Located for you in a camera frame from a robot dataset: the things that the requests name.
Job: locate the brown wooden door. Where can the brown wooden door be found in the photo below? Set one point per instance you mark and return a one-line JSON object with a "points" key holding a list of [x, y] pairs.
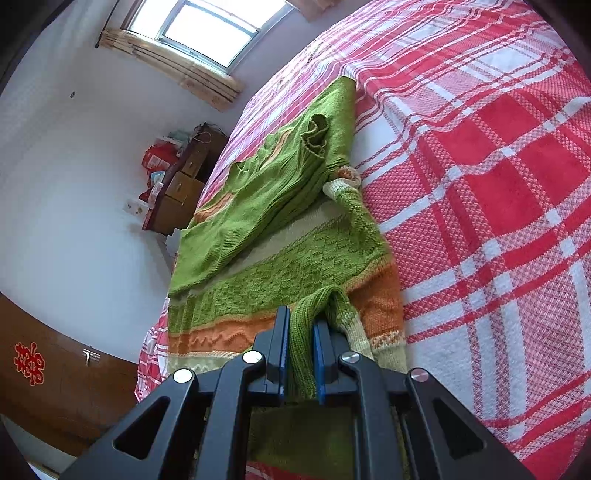
{"points": [[60, 392]]}

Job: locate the red paper door ornament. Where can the red paper door ornament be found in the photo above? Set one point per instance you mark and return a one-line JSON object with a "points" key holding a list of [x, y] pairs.
{"points": [[28, 363]]}

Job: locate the bed with red plaid sheet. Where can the bed with red plaid sheet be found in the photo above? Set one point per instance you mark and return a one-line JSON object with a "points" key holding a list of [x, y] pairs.
{"points": [[485, 184]]}

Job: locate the green striped knit sweater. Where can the green striped knit sweater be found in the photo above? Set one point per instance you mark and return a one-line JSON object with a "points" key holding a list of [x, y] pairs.
{"points": [[277, 267]]}

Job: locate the pale green bag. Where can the pale green bag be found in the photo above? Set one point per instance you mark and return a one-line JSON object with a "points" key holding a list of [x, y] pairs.
{"points": [[179, 136]]}

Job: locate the white printed box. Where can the white printed box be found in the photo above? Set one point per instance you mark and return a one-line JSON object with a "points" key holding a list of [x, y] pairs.
{"points": [[137, 206]]}

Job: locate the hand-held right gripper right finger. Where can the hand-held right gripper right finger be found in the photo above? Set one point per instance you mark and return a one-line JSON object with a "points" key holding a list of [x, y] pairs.
{"points": [[318, 360]]}

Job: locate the white paper bag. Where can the white paper bag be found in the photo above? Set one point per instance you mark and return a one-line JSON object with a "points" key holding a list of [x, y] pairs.
{"points": [[174, 240]]}

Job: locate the red gift box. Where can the red gift box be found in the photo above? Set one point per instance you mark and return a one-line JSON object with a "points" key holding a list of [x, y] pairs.
{"points": [[157, 159]]}

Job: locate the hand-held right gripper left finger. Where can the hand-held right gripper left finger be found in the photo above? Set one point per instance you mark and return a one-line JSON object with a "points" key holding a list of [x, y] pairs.
{"points": [[285, 350]]}

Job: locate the brown wooden desk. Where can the brown wooden desk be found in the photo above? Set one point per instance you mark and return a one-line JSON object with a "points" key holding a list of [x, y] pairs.
{"points": [[182, 189]]}

